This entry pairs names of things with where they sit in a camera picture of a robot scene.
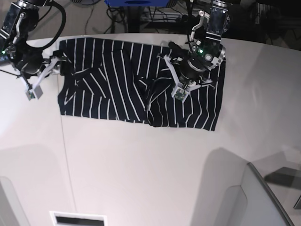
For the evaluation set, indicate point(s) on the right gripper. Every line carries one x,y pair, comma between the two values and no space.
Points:
34,68

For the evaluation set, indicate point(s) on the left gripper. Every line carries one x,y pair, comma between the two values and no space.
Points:
188,69

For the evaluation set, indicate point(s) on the navy white striped t-shirt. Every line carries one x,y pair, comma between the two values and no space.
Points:
127,81

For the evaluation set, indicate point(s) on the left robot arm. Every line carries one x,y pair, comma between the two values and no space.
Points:
209,31

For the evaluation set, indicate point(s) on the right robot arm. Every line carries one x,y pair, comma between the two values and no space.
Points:
22,18

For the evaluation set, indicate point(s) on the red lit power strip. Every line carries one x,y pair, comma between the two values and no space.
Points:
160,17

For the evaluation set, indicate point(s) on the grey partition panel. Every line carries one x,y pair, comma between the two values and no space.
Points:
232,192

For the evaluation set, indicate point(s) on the white slotted box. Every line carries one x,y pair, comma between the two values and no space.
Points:
77,219

